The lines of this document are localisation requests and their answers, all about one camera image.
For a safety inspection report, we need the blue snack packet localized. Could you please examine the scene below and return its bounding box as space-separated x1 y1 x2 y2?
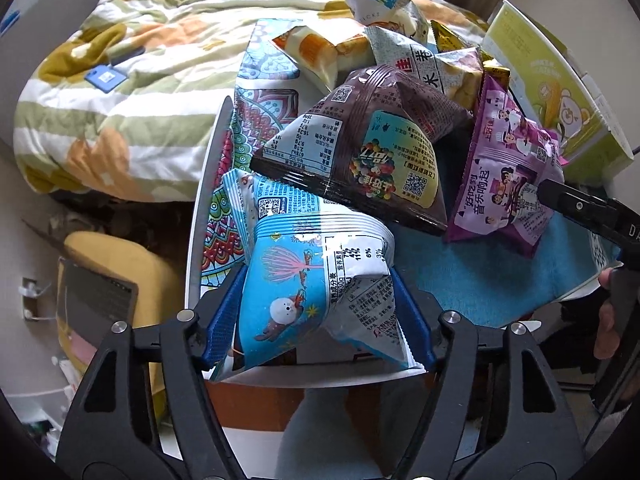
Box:
210 167 427 383

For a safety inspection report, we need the gold snack packet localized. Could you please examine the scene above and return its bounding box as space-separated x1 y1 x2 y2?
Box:
431 20 476 54
481 57 511 87

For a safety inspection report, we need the blue card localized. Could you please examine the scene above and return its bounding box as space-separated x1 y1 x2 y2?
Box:
84 65 118 95

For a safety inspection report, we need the cream sticks snack packet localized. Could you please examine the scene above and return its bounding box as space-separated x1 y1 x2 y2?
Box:
332 0 433 43

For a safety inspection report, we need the green cardboard box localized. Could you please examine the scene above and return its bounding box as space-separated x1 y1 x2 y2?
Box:
482 0 636 188

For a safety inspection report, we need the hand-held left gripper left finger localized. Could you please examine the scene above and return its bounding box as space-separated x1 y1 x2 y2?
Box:
55 272 251 480

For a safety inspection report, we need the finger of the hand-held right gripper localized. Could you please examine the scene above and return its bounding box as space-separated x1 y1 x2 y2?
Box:
537 178 621 241

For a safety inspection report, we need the cream orange snack packet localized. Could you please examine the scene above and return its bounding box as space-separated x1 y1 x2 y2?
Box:
271 25 376 91

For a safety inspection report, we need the purple snack packet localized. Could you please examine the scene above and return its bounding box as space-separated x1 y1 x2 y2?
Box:
445 72 568 258

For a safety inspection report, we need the blue patterned tablecloth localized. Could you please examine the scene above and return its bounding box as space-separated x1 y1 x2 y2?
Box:
200 19 621 311

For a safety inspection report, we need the brown snack packet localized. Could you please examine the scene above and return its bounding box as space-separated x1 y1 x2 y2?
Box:
249 66 476 237

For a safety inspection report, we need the grey laptop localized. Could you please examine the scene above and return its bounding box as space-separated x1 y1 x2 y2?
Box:
56 257 139 356

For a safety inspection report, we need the yellow chair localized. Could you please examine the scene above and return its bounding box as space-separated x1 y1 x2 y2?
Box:
57 231 186 421

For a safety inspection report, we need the person's right hand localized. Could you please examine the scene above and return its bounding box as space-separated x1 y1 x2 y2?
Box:
595 267 619 359

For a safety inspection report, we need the white black-lettered snack packet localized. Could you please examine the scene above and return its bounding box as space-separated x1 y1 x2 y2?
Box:
365 27 486 111

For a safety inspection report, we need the white wall socket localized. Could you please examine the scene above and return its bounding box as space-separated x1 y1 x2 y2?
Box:
21 276 53 322

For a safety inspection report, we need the floral striped blanket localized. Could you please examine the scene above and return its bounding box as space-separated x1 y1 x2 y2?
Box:
12 0 496 201

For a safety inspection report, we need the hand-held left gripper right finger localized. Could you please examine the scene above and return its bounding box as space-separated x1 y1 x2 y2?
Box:
390 267 586 480

